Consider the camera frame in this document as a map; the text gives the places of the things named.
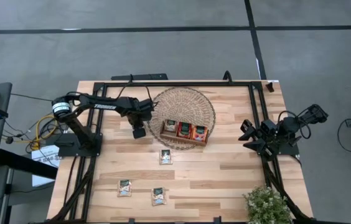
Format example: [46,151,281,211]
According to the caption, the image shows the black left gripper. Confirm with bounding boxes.
[127,104,153,139]

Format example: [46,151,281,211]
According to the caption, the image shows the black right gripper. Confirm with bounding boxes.
[239,119,284,156]

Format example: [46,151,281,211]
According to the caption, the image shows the beige vanilla tea bag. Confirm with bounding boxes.
[159,149,174,166]
[164,119,178,133]
[116,179,133,198]
[151,187,167,207]

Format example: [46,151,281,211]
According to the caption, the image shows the red strawberry tea bag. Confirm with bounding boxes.
[177,121,193,139]

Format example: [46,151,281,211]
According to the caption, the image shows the orange peach tea bag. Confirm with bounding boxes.
[192,124,208,143]

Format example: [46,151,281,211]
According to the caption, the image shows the wooden tea box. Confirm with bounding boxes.
[159,119,210,147]

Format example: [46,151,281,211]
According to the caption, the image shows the round woven placemat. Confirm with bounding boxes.
[146,86,217,151]

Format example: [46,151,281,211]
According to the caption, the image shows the black hook stand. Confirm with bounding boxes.
[222,70,233,85]

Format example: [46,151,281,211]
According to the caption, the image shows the green white-flowered plant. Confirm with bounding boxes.
[243,185,294,224]

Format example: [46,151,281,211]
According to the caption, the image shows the white paper box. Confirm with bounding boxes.
[31,144,61,187]

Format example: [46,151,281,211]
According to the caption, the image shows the black diagonal beam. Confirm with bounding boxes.
[0,148,59,180]

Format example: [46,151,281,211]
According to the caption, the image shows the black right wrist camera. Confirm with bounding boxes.
[260,119,278,135]

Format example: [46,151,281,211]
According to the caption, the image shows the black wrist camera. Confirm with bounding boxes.
[260,119,278,135]
[138,98,155,110]

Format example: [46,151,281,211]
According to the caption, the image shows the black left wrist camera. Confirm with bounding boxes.
[138,98,155,110]

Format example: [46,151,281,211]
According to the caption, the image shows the black left camera cable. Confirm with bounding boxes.
[116,81,155,105]

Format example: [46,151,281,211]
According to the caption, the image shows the black camera cable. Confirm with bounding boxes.
[276,110,312,140]
[116,81,155,105]

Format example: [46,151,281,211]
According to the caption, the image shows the black right camera cable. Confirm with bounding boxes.
[276,110,312,140]

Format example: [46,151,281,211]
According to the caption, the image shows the black table frame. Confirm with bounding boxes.
[49,80,315,224]

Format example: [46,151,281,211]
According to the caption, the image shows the yellow cable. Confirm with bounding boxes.
[34,114,59,151]

